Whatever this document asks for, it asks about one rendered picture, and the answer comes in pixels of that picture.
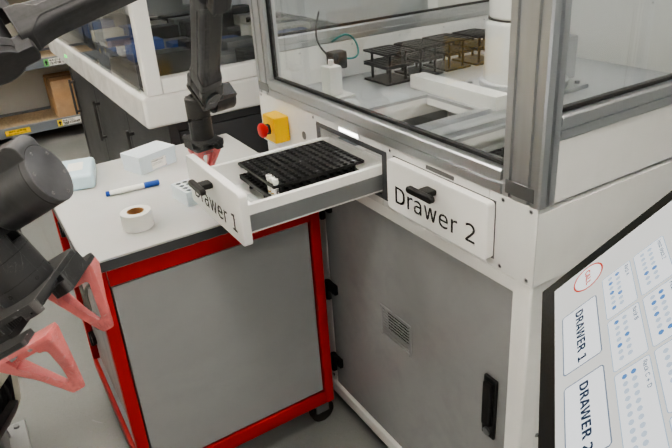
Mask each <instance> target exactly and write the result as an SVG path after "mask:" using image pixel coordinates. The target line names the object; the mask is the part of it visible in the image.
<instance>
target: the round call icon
mask: <svg viewBox="0 0 672 448"><path fill-rule="evenodd" d="M604 276H605V269H604V262H603V255H602V256H600V257H599V258H598V259H597V260H595V261H594V262H593V263H591V264H590V265H589V266H588V267H586V268H585V269H584V270H582V271H581V272H580V273H579V274H577V275H576V276H575V277H573V278H572V285H573V300H574V299H575V298H576V297H578V296H579V295H580V294H582V293H583V292H584V291H586V290H587V289H588V288H590V287H591V286H592V285H594V284H595V283H596V282H598V281H599V280H600V279H602V278H603V277H604Z"/></svg>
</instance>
